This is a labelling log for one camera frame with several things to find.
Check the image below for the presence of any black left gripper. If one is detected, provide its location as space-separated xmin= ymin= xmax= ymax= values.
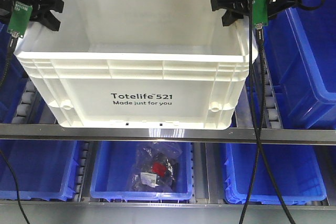
xmin=1 ymin=0 xmax=64 ymax=31

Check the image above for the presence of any white Totelife plastic crate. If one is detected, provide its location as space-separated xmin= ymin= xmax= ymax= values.
xmin=15 ymin=0 xmax=257 ymax=130

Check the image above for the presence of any green right circuit board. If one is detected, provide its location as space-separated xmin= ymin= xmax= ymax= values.
xmin=252 ymin=0 xmax=268 ymax=29

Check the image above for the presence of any green circuit board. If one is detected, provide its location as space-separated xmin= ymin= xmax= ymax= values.
xmin=7 ymin=1 xmax=33 ymax=38
xmin=252 ymin=0 xmax=268 ymax=29

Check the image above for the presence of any green left circuit board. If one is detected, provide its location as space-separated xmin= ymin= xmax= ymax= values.
xmin=7 ymin=1 xmax=33 ymax=38

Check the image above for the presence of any blue storage bin lower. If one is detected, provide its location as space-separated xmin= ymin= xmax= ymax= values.
xmin=265 ymin=0 xmax=335 ymax=130

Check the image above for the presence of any white roller track left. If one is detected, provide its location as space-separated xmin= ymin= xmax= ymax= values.
xmin=11 ymin=80 xmax=37 ymax=124

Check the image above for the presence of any white roller track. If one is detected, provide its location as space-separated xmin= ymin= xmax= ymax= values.
xmin=11 ymin=80 xmax=37 ymax=124
xmin=264 ymin=57 xmax=282 ymax=129

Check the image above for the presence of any white roller track right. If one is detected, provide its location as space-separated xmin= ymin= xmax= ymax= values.
xmin=264 ymin=57 xmax=282 ymax=129

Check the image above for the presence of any blue bin lower left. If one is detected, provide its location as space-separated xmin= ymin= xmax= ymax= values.
xmin=1 ymin=140 xmax=81 ymax=201

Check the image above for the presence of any blue bin lower middle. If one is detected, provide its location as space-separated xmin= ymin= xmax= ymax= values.
xmin=90 ymin=142 xmax=193 ymax=201

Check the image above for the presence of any blue bin lower right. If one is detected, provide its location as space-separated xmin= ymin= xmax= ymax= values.
xmin=220 ymin=143 xmax=327 ymax=205

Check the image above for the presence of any plastic bag with parts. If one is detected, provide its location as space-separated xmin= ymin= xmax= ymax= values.
xmin=128 ymin=142 xmax=182 ymax=193

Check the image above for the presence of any black braided right cable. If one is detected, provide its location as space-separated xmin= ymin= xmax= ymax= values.
xmin=237 ymin=28 xmax=297 ymax=224

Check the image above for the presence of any black left cable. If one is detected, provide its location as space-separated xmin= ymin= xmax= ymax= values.
xmin=0 ymin=35 xmax=31 ymax=224

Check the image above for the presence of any grey metal shelf frame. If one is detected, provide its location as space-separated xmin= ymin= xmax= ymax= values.
xmin=1 ymin=124 xmax=335 ymax=223

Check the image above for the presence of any black thin right cable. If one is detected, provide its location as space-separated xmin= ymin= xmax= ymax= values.
xmin=246 ymin=0 xmax=297 ymax=224

